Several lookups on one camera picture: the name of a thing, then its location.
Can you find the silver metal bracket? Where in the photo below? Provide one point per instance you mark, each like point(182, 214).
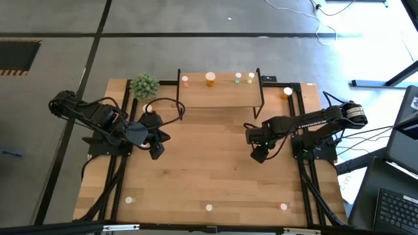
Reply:
point(302, 231)
point(121, 227)

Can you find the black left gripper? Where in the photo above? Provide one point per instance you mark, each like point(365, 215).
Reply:
point(153, 121)

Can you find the black laptop with keyboard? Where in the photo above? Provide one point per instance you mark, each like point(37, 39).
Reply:
point(369, 202)

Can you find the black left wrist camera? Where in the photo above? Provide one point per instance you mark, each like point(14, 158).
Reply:
point(156, 151)

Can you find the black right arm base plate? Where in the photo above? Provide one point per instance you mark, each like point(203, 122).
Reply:
point(326, 153)

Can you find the black aluminium table frame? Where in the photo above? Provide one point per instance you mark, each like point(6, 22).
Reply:
point(168, 82)

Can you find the yellow medicine bottle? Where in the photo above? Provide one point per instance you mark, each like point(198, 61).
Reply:
point(129, 199)
point(250, 75)

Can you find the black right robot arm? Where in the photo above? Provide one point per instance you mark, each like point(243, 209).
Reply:
point(313, 119)

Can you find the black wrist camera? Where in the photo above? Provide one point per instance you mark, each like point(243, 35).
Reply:
point(260, 154)
point(156, 151)

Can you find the dark blue object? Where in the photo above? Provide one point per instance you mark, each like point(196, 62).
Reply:
point(11, 152)

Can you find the grey laptop with sticker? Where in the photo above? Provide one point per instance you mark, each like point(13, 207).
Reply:
point(403, 147)

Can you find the black metal bar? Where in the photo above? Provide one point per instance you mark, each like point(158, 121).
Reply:
point(359, 162)

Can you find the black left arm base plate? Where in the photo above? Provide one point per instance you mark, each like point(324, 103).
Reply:
point(104, 150)

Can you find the black crossbar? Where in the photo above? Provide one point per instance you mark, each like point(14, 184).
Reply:
point(183, 229)

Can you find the small black box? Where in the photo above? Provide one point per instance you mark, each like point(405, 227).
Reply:
point(269, 78)

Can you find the white paper sheet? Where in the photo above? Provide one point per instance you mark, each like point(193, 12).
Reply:
point(347, 187)

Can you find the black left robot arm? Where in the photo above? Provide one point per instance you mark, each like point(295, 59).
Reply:
point(98, 114)

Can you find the green artificial plant in pot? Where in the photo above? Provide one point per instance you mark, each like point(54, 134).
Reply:
point(144, 86)

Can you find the wooden shelf black metal frame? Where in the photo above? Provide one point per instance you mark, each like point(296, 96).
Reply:
point(222, 96)

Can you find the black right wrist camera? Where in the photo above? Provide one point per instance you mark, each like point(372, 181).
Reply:
point(260, 154)

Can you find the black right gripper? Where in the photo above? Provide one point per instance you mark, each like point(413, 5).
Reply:
point(258, 134)

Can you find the black hatch with hazard stripes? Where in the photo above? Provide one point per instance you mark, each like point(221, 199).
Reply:
point(16, 57)

